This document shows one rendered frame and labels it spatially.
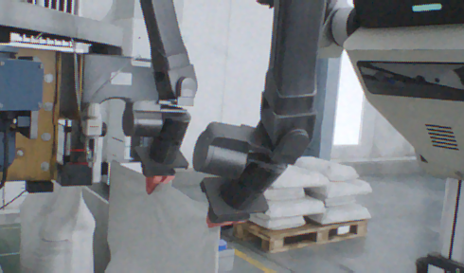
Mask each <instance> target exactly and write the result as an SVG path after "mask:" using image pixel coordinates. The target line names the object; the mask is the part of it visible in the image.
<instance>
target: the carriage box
mask: <svg viewBox="0 0 464 273"><path fill-rule="evenodd" d="M17 47H18V54H14V55H15V56H17V59H18V57H28V56H33V57H39V59H40V62H43V65H44V87H43V105H42V109H41V110H39V111H38V116H37V138H36V139H28V138H27V137H26V136H23V135H21V134H20V133H19V132H17V131H16V151H15V159H14V161H13V162H12V164H11V166H10V167H9V168H8V176H7V180H6V182H16V181H34V180H43V181H51V180H53V181H56V171H57V153H58V135H59V121H58V118H59V116H60V89H61V60H62V51H61V50H54V49H46V48H38V47H23V46H17ZM2 177H3V172H0V182H1V180H2Z"/></svg>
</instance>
